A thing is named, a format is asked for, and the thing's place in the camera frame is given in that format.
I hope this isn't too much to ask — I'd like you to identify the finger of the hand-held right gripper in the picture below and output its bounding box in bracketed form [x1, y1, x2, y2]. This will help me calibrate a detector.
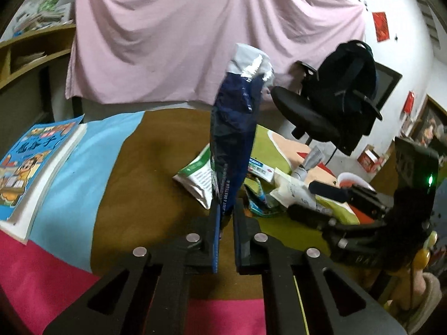
[309, 181, 388, 219]
[287, 204, 350, 233]

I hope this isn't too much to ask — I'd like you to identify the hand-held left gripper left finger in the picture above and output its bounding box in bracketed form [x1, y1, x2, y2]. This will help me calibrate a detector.
[42, 199, 220, 335]

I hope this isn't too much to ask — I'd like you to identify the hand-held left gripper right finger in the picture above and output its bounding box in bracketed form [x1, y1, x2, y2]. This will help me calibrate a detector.
[232, 199, 409, 335]

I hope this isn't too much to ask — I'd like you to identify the red basin with white rim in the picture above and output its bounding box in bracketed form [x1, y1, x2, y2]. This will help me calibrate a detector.
[337, 172, 374, 191]

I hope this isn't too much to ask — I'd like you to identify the white sachet with blue stripe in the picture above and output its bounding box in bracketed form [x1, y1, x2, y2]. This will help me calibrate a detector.
[248, 159, 275, 182]

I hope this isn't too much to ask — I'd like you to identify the green white packet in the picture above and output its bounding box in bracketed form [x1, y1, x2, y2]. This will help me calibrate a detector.
[173, 145, 214, 210]

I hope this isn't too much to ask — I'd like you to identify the dark blue snack packet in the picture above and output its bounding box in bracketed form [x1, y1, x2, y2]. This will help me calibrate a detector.
[210, 43, 276, 241]

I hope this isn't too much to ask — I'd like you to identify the person's right forearm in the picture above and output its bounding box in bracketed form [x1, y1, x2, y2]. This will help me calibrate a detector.
[384, 232, 446, 334]

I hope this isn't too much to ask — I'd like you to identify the white crumpled wrapper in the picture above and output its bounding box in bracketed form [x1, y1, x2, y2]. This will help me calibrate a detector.
[269, 169, 332, 213]

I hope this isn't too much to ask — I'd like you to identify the grey crumpled sachet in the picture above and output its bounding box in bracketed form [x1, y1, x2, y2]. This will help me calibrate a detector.
[291, 147, 325, 182]

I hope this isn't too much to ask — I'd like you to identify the teal crumpled wrapper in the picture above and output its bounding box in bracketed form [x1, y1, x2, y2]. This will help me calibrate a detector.
[244, 178, 290, 217]

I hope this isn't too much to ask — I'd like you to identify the red cardboard box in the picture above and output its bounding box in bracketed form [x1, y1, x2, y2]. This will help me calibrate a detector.
[358, 145, 386, 173]

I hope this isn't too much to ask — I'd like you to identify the red hanging decoration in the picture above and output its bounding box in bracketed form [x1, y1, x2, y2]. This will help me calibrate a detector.
[403, 91, 417, 115]

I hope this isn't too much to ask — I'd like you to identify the black office chair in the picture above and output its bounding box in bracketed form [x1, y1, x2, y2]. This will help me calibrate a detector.
[270, 40, 402, 156]

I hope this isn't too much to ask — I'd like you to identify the dark blue backpack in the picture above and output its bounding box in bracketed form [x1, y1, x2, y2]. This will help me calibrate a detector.
[302, 40, 383, 156]

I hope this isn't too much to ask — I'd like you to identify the red paper poster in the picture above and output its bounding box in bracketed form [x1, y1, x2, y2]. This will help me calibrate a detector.
[372, 11, 390, 42]

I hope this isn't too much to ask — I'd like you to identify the slatted window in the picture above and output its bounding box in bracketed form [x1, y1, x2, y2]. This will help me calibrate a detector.
[417, 0, 442, 49]

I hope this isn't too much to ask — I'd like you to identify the blue children's picture book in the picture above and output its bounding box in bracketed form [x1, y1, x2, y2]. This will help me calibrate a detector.
[0, 113, 88, 247]

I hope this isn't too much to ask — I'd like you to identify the pink bed sheet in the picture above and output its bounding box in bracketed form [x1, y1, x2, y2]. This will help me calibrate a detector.
[65, 0, 367, 105]

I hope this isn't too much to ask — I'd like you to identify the stack of loose papers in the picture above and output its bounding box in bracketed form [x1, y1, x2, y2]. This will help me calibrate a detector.
[14, 52, 46, 67]

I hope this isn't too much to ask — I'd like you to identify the wooden shelf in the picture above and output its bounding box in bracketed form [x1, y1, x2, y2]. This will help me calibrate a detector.
[0, 24, 77, 123]

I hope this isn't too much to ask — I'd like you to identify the pile of books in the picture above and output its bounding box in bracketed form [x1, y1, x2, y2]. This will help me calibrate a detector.
[10, 3, 75, 37]

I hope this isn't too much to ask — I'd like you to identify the wooden frame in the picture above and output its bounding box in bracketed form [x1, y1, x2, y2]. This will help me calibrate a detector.
[408, 94, 447, 147]

